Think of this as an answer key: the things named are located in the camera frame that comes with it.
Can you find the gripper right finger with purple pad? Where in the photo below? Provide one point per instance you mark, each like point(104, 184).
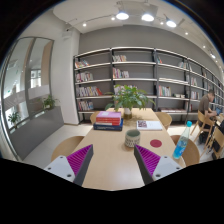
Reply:
point(152, 166)

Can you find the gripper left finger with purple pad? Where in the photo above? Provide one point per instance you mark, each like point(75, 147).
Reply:
point(73, 167)

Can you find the clear bottle with blue cap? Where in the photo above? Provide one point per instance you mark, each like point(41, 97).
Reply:
point(182, 142)

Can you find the wooden chair front left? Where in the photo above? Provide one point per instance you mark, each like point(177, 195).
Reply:
point(66, 147)

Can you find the round red coaster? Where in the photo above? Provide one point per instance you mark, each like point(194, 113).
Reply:
point(155, 143)

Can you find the patterned ceramic mug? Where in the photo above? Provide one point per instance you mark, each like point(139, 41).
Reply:
point(132, 137)

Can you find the wooden chair front right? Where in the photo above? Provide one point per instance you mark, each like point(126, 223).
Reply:
point(190, 155)

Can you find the white open magazine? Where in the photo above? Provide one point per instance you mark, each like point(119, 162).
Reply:
point(148, 125)

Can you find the wooden chair far right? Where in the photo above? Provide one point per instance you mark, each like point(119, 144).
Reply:
point(164, 118)

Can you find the dark blue bottom book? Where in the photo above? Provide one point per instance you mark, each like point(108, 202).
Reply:
point(109, 127)

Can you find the wooden chair far left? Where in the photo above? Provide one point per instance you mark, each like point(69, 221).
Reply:
point(93, 117)

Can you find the pink top book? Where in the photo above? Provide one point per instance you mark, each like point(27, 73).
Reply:
point(108, 115)

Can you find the red middle book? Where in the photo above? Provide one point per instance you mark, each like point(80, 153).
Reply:
point(108, 122)

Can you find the wooden chair under person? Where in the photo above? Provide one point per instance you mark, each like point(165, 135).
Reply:
point(205, 125)

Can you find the wooden chair at right edge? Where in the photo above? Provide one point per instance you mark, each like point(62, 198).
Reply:
point(218, 140)

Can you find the potted plant on ledge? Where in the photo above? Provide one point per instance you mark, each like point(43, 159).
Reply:
point(48, 102)

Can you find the green potted plant on table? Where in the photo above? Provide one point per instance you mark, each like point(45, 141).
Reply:
point(127, 98)

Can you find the potted plant by window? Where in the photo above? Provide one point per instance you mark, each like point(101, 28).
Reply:
point(14, 118)

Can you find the seated person in brown shirt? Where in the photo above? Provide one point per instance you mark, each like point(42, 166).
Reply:
point(206, 111)

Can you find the large grey bookshelf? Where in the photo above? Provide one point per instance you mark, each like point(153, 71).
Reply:
point(172, 82)

